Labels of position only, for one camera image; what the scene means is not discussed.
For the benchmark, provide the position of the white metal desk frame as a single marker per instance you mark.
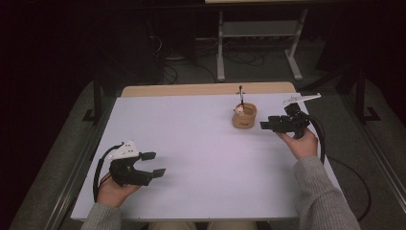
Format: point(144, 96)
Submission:
point(220, 60)

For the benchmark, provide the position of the black metal stand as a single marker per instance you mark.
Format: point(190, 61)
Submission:
point(96, 96)
point(360, 96)

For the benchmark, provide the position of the person's leg beige trousers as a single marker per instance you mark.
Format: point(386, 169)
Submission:
point(231, 226)
point(172, 226)

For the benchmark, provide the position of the person's left hand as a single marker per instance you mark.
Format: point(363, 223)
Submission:
point(113, 193)

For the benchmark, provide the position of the thin black brush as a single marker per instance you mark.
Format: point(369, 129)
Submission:
point(241, 96)

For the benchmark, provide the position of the person's left leg beige trousers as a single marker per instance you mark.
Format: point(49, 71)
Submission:
point(172, 226)

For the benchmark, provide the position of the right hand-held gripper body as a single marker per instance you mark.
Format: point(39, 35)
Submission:
point(292, 124)

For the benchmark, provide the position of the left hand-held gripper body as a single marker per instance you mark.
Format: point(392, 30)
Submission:
point(127, 175)

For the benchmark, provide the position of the round wooden pen holder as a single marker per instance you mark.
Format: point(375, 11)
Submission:
point(244, 121)

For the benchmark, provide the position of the person's right hand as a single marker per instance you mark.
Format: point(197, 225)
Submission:
point(304, 147)

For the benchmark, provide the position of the aluminium floor rail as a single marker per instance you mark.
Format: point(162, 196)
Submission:
point(72, 179)
point(381, 159)

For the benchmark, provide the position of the person's right leg beige trousers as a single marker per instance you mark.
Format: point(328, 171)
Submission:
point(231, 226)

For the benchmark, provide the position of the white board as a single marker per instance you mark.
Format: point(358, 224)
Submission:
point(198, 134)

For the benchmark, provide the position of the small white figurine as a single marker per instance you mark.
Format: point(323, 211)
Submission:
point(238, 111)

